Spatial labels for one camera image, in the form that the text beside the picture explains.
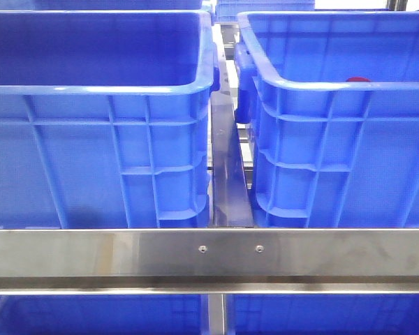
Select steel shelf rack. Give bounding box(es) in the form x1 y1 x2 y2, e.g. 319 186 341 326
0 24 419 334

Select blue target crate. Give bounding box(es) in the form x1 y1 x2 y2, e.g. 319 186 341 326
235 11 419 228

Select lower left blue crate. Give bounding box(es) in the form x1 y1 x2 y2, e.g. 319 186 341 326
0 295 209 334

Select red mushroom push button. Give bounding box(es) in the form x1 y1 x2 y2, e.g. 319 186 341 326
346 76 371 82

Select lower right blue crate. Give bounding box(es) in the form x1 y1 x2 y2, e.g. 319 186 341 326
229 294 419 334

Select blue rear right crate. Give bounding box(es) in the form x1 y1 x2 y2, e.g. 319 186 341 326
216 0 315 22

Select blue source crate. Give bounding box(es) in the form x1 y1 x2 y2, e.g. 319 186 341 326
0 10 219 229

